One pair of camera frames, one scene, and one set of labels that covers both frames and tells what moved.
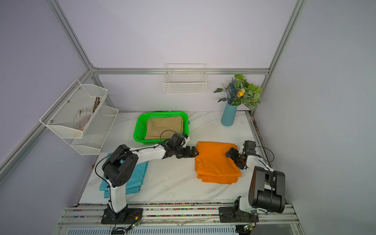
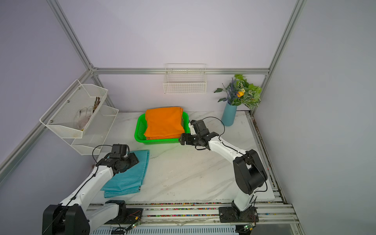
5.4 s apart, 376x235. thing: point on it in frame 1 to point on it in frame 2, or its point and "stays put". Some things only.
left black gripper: [188, 154] to [134, 160]
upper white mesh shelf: [69, 116] stays put
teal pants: [135, 183] stays put
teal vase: [228, 117] stays put
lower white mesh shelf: [96, 132] stays put
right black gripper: [232, 156] to [189, 136]
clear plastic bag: [82, 116] stays put
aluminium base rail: [268, 214] stays put
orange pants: [212, 165] to [164, 123]
